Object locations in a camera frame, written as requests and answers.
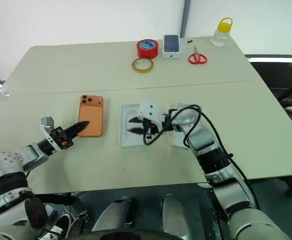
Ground white phone box lid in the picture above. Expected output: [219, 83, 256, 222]
[170, 101, 202, 150]

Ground dark rounded robot body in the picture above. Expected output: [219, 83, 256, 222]
[67, 226, 179, 240]

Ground white phone box tray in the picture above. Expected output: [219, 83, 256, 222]
[120, 103, 162, 149]

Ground clear jar with yellow lid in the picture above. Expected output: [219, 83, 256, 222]
[211, 16, 234, 48]

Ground clear yellowish tape roll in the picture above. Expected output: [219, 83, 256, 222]
[131, 57, 155, 74]

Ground grey vertical pole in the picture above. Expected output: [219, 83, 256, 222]
[180, 0, 192, 39]

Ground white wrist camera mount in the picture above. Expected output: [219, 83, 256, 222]
[138, 97, 163, 126]
[38, 114, 62, 152]

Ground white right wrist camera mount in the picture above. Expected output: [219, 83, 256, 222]
[138, 97, 163, 126]

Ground red handled scissors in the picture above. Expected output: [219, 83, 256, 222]
[188, 45, 208, 66]

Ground silver robot leg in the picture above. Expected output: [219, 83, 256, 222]
[91, 195, 137, 232]
[160, 193, 191, 237]

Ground closed printed phone box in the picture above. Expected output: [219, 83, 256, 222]
[162, 34, 182, 60]

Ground red tape roll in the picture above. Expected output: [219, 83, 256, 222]
[136, 38, 159, 60]

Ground orange smartphone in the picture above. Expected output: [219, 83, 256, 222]
[77, 94, 105, 138]

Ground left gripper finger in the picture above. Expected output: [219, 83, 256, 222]
[64, 120, 89, 134]
[67, 121, 90, 139]

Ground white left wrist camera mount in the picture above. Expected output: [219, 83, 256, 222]
[38, 114, 62, 152]

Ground black and white sneaker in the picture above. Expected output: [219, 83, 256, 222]
[39, 213, 73, 240]

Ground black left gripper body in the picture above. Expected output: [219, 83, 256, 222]
[49, 126, 74, 151]

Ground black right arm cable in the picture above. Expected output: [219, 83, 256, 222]
[142, 103, 262, 211]

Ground black chair frame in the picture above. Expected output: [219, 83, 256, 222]
[277, 60, 292, 102]

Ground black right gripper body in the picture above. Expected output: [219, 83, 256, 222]
[141, 117, 165, 135]

